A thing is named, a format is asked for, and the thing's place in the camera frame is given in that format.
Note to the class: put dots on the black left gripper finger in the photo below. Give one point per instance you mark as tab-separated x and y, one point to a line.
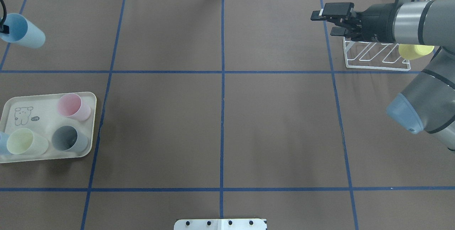
4	29

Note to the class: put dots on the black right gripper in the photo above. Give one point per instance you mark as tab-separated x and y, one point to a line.
377	22

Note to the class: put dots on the blue plastic cup front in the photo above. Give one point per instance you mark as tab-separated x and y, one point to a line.
22	32

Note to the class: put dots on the blue plastic cup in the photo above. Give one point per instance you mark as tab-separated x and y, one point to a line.
22	32
3	144

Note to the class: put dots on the yellow plastic cup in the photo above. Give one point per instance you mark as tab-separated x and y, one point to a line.
412	52

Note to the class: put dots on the pink plastic cup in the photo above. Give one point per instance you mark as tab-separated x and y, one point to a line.
72	106

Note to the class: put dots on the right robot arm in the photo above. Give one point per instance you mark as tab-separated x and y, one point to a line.
427	103

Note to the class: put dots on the blue plastic cup rear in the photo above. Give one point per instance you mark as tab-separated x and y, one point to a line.
3	144

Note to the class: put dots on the pale cream plastic cup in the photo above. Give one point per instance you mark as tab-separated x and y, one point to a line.
26	142

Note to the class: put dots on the grey plastic cup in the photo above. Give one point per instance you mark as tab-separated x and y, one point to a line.
69	139

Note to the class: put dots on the cream plastic tray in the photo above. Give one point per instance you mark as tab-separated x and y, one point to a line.
39	114

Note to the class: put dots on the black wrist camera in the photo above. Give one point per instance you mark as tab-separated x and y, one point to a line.
339	6

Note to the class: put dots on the white wire cup rack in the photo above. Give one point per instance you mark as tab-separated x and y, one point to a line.
374	56

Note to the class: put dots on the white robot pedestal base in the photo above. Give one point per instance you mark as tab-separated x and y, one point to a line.
222	224

